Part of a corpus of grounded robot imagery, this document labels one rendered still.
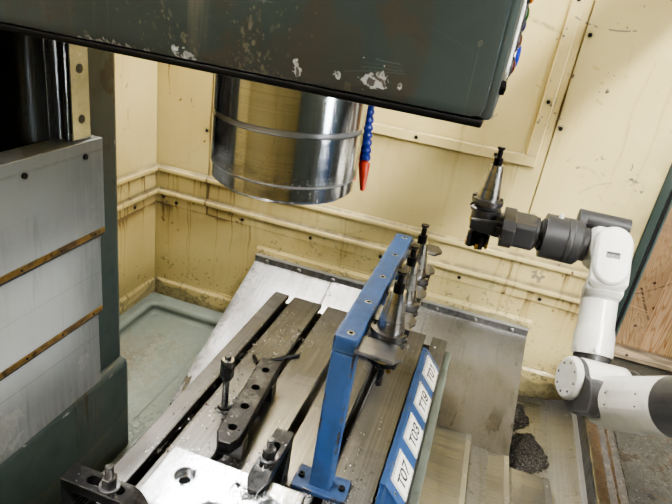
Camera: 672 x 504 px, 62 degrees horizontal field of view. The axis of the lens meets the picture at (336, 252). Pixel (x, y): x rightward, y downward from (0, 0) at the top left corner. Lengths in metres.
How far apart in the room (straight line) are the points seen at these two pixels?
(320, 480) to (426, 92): 0.77
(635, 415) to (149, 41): 0.82
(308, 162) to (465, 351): 1.24
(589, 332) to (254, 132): 0.78
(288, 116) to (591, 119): 1.16
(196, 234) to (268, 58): 1.53
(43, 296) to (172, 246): 1.04
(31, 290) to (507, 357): 1.25
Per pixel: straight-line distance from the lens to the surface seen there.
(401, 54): 0.45
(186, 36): 0.51
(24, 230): 0.97
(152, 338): 1.97
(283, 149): 0.54
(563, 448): 1.74
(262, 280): 1.83
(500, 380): 1.69
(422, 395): 1.26
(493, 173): 1.13
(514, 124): 1.58
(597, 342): 1.13
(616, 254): 1.14
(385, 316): 0.89
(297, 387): 1.28
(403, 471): 1.09
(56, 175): 0.99
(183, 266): 2.06
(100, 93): 1.12
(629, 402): 0.99
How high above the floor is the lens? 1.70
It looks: 25 degrees down
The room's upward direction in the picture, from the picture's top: 9 degrees clockwise
